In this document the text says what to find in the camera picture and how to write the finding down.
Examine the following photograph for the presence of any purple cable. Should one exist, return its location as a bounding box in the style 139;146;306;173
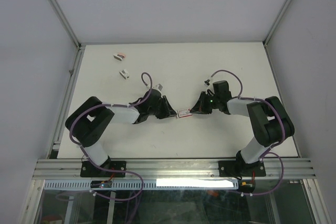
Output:
68;72;145;204
209;69;287;197

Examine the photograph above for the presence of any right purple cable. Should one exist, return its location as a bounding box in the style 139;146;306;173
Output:
209;69;287;197

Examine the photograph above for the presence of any aluminium frame post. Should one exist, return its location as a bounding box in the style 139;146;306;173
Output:
33;0;82;49
263;0;309;47

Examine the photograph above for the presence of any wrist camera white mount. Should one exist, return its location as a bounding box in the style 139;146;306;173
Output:
153;83;163;92
204;77;212;86

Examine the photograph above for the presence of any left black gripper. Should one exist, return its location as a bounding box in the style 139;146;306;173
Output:
148;95;176;119

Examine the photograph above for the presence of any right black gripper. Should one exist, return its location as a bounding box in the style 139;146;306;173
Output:
190;91;220;114

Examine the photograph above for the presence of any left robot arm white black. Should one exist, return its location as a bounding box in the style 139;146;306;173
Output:
65;89;177;176

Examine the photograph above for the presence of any white slotted cable duct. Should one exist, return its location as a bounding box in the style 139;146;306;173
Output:
44;178;238;191

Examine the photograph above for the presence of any aluminium front rail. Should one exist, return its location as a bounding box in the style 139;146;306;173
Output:
33;156;316;180

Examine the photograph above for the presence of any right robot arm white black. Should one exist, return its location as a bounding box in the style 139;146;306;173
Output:
190;80;295;175

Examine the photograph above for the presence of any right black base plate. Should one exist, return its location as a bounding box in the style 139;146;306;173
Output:
218;160;266;179

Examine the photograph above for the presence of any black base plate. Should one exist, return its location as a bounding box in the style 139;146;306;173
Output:
80;159;127;178
218;160;266;179

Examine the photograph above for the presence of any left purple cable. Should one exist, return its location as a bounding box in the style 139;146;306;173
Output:
68;72;145;204

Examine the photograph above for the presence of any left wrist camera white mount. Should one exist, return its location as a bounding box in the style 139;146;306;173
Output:
153;83;163;92

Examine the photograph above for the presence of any red white staple box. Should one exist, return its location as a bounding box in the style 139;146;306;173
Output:
177;109;192;119

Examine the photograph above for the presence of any pink white mini stapler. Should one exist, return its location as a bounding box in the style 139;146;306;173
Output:
113;52;126;61

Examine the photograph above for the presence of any right aluminium frame post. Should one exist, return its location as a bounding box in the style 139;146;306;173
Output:
263;0;309;47

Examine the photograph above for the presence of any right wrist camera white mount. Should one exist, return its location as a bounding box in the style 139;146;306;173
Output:
204;77;212;86

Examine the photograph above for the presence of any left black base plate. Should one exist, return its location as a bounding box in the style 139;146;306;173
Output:
80;159;127;178

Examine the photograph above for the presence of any left aluminium frame post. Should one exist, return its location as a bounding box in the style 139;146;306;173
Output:
33;0;82;49

